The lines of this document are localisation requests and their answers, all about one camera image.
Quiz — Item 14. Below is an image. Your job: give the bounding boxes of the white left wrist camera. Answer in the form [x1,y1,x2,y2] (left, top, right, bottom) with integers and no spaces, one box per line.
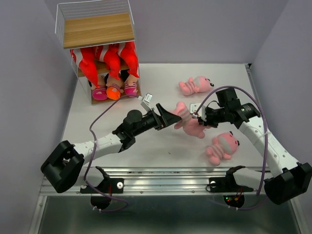
[138,93,153,112]

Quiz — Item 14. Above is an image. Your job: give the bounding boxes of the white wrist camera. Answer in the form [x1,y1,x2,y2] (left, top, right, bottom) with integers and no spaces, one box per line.
[190,103,206,120]
[138,93,153,112]

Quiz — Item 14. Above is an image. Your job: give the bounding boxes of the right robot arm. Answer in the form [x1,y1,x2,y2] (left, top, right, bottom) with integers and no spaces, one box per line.
[193,86,312,205]

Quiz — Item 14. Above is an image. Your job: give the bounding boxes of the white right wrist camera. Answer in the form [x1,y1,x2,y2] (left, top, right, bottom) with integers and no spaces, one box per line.
[190,103,206,120]

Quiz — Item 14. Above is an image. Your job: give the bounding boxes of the red whale plush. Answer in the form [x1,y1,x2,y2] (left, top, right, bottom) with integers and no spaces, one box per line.
[115,41,139,78]

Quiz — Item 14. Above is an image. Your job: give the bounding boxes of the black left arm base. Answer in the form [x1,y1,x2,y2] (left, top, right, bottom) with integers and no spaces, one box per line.
[80,166,129,213]

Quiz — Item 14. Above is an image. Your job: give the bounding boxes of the boy doll orange pants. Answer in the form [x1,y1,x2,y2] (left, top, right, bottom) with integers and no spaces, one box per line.
[105,74,123,100]

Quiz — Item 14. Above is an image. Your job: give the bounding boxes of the large pink striped pig plush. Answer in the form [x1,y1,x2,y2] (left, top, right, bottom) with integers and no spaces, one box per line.
[171,101,207,139]

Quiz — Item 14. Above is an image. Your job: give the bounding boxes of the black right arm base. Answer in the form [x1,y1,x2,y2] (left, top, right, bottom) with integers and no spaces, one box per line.
[205,166,254,210]

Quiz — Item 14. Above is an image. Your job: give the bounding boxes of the pink pig plush bottom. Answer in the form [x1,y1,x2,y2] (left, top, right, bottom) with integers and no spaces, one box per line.
[205,131,240,166]

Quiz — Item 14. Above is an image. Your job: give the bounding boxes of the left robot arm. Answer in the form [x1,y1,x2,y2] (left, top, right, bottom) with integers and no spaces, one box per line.
[40,103,181,193]

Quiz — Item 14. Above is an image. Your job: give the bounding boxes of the red plush corner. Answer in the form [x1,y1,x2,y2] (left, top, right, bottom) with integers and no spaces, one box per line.
[70,47,98,88]

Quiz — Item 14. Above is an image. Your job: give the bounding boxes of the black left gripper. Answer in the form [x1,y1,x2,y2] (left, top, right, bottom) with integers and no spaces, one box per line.
[132,103,181,137]

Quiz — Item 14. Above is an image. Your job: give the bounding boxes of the red shark plush mouth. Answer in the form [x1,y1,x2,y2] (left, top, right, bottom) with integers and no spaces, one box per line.
[93,44,120,79]

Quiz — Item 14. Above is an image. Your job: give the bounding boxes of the boy doll magenta striped shirt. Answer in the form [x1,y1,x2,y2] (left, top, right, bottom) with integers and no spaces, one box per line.
[120,70,138,95]

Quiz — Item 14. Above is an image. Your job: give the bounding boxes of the pink pig plush top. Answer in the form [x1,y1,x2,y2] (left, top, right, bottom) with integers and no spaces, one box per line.
[178,76,215,96]

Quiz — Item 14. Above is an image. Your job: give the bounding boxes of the boy doll magenta pants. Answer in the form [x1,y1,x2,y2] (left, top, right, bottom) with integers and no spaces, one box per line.
[88,75,108,101]

